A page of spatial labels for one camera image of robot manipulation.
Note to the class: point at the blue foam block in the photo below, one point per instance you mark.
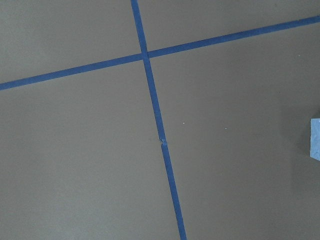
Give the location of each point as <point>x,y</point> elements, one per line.
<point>315,138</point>

